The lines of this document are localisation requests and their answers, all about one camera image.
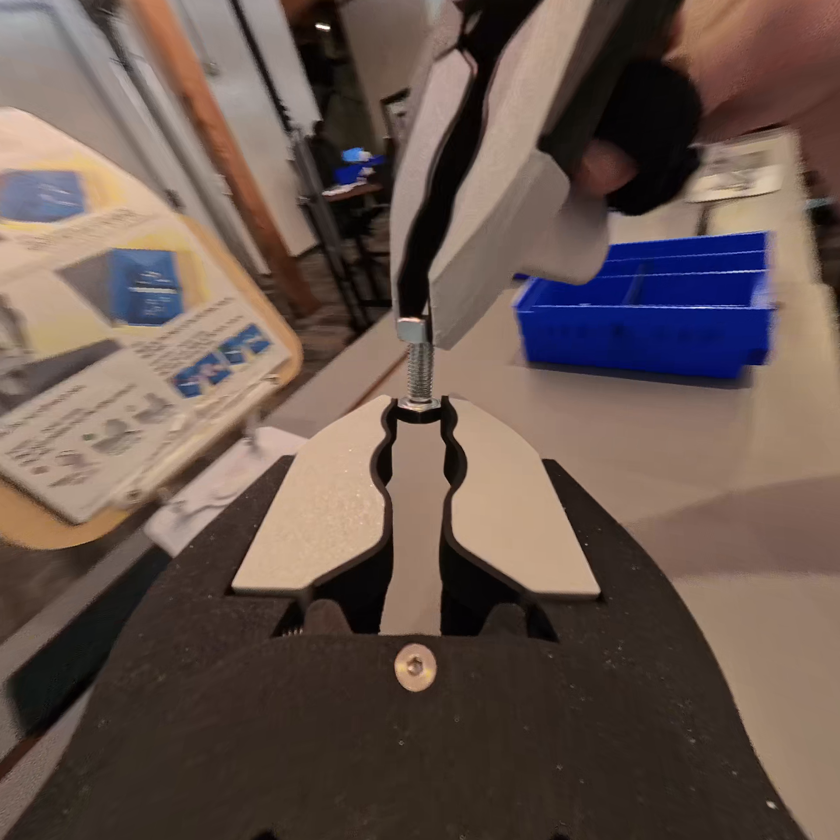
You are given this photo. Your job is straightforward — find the instruction poster board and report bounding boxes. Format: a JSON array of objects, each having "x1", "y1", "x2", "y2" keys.
[{"x1": 0, "y1": 108, "x2": 303, "y2": 550}]

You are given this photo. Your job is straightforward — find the blue plastic bin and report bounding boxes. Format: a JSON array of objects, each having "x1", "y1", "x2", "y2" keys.
[
  {"x1": 515, "y1": 233, "x2": 778, "y2": 382},
  {"x1": 335, "y1": 147, "x2": 389, "y2": 185}
]

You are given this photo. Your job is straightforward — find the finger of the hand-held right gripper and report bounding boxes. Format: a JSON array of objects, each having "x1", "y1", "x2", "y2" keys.
[
  {"x1": 390, "y1": 46, "x2": 493, "y2": 322},
  {"x1": 427, "y1": 0, "x2": 634, "y2": 349}
]

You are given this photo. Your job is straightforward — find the person's right hand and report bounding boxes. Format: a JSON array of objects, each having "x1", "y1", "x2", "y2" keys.
[{"x1": 578, "y1": 0, "x2": 840, "y2": 216}]

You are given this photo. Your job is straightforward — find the silver hex bolt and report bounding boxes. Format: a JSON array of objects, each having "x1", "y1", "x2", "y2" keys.
[{"x1": 398, "y1": 339, "x2": 442, "y2": 418}]

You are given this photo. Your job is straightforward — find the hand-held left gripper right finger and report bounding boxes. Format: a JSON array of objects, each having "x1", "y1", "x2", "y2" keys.
[{"x1": 439, "y1": 395, "x2": 603, "y2": 635}]

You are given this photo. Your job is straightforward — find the wooden support post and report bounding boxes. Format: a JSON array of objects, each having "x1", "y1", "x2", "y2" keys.
[{"x1": 125, "y1": 0, "x2": 322, "y2": 319}]

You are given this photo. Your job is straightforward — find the black phone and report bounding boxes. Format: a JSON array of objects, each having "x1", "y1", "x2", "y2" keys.
[{"x1": 0, "y1": 545, "x2": 172, "y2": 736}]

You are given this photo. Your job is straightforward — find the metal frame stand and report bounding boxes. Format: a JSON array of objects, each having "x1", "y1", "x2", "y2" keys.
[{"x1": 230, "y1": 0, "x2": 382, "y2": 329}]

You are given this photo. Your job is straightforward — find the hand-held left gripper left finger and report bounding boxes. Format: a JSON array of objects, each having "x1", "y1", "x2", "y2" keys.
[{"x1": 229, "y1": 395, "x2": 396, "y2": 634}]

